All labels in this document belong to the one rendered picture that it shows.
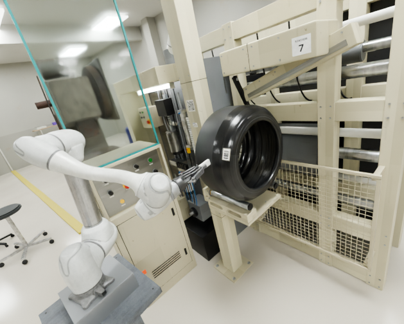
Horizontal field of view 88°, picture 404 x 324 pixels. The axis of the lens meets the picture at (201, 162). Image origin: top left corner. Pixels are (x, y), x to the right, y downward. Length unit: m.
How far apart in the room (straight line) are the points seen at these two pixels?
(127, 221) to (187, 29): 1.32
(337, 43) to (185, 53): 0.78
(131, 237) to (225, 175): 0.93
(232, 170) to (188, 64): 0.69
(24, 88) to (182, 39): 9.65
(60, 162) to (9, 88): 9.67
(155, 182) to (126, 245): 1.04
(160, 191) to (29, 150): 0.60
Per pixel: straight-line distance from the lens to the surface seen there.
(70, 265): 1.28
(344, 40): 1.30
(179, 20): 1.41
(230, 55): 1.47
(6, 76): 10.75
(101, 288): 1.35
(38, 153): 1.10
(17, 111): 10.61
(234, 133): 1.08
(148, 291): 1.39
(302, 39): 1.22
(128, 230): 1.69
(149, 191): 0.77
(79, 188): 1.29
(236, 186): 1.14
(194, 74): 1.39
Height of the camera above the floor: 1.66
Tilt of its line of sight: 21 degrees down
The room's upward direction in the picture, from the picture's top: 13 degrees counter-clockwise
